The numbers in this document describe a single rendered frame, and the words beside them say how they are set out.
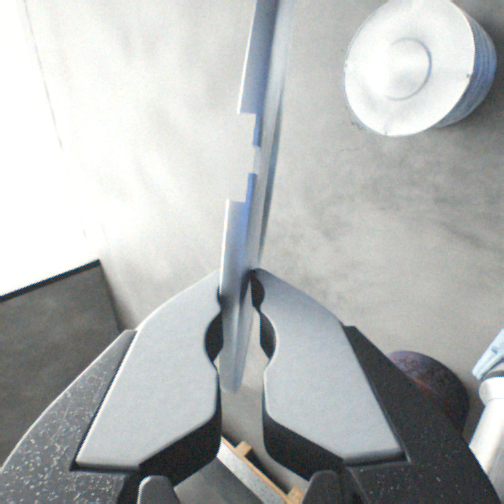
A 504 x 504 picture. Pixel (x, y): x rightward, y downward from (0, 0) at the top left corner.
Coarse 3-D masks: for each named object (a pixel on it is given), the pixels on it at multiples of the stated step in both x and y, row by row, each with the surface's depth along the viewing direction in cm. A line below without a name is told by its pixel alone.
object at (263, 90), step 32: (256, 0) 10; (288, 0) 14; (256, 32) 9; (288, 32) 18; (256, 64) 9; (288, 64) 27; (256, 96) 9; (256, 128) 9; (256, 224) 13; (224, 256) 10; (256, 256) 18; (224, 288) 11; (224, 320) 11; (224, 352) 13; (224, 384) 15
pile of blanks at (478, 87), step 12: (480, 36) 65; (480, 48) 63; (492, 48) 74; (480, 60) 64; (492, 60) 73; (480, 72) 67; (492, 72) 76; (468, 84) 64; (480, 84) 71; (468, 96) 69; (480, 96) 78; (456, 108) 67; (468, 108) 78; (444, 120) 71; (456, 120) 85; (420, 132) 74
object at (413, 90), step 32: (448, 0) 59; (384, 32) 69; (416, 32) 65; (448, 32) 61; (384, 64) 71; (416, 64) 67; (448, 64) 63; (352, 96) 79; (384, 96) 74; (416, 96) 69; (448, 96) 65; (416, 128) 72
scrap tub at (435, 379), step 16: (400, 352) 129; (416, 352) 125; (400, 368) 118; (416, 368) 117; (432, 368) 117; (448, 368) 118; (432, 384) 110; (448, 384) 112; (448, 400) 107; (464, 400) 113; (448, 416) 103; (464, 416) 111
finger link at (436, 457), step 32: (384, 384) 7; (416, 384) 7; (416, 416) 7; (416, 448) 6; (448, 448) 6; (352, 480) 6; (384, 480) 6; (416, 480) 6; (448, 480) 6; (480, 480) 6
